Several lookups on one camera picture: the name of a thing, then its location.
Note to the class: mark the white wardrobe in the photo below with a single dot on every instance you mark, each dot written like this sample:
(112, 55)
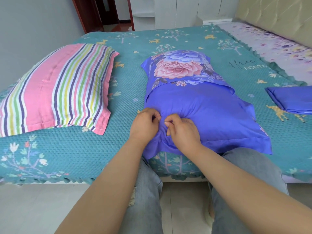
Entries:
(175, 10)

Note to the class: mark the person's right thumb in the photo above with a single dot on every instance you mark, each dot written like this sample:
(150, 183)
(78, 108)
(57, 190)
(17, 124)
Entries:
(173, 116)

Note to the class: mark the person's right forearm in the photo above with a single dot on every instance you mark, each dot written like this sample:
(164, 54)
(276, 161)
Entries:
(243, 192)

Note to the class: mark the blue floral pillow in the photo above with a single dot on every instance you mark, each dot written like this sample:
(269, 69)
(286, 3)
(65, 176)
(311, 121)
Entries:
(192, 99)

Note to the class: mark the beige tufted headboard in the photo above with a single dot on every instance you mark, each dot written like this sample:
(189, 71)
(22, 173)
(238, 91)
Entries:
(277, 14)

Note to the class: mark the person's right hand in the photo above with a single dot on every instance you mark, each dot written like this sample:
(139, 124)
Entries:
(184, 134)

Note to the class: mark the purple floral bed sheet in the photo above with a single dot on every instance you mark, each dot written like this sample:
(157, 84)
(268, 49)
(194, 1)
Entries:
(270, 48)

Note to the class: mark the folded blue pillowcase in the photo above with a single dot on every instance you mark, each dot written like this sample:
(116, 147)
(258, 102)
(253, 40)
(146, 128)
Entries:
(291, 98)

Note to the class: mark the person's left hand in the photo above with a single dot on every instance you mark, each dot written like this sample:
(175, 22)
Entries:
(142, 125)

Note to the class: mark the person's grey jeans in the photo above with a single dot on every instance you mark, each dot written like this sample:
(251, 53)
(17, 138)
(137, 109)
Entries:
(151, 199)

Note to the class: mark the red wooden door frame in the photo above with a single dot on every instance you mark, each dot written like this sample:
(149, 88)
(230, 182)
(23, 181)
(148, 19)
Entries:
(89, 14)

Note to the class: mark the person's left forearm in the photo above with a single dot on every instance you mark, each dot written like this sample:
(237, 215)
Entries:
(102, 187)

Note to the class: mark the person's left thumb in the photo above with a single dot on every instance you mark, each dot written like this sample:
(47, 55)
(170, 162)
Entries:
(153, 112)

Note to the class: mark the teal quilted bedspread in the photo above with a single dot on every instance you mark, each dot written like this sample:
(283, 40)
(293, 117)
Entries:
(126, 77)

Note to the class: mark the white nightstand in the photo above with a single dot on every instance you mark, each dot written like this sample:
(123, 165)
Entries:
(214, 21)

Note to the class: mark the striped pink pillow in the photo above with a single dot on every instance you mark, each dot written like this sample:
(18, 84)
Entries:
(61, 87)

